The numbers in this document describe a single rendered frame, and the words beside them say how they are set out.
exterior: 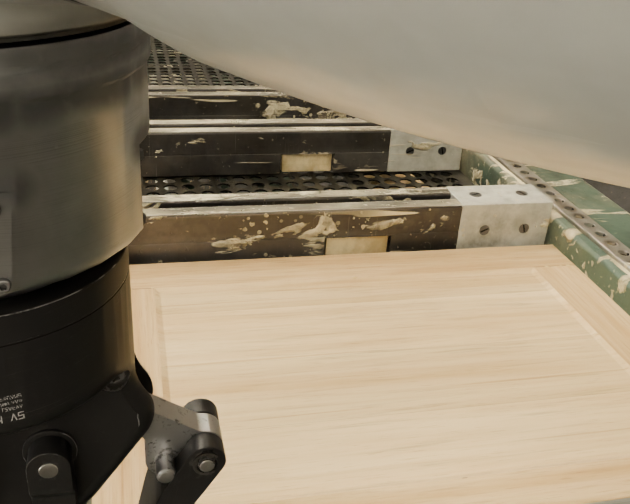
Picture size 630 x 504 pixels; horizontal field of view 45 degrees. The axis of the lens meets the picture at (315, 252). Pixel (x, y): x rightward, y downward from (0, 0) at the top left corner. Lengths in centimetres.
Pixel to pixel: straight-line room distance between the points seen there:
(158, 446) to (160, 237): 66
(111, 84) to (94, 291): 5
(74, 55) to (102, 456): 12
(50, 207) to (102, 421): 8
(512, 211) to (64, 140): 87
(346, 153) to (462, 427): 62
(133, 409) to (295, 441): 43
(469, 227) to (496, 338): 21
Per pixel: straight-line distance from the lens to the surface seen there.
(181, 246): 91
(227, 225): 90
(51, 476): 23
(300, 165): 121
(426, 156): 126
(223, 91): 139
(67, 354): 20
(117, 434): 24
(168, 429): 25
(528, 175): 116
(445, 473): 65
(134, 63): 18
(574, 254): 100
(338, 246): 95
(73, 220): 17
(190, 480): 25
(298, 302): 83
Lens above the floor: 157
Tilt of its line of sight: 27 degrees down
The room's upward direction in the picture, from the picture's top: 58 degrees counter-clockwise
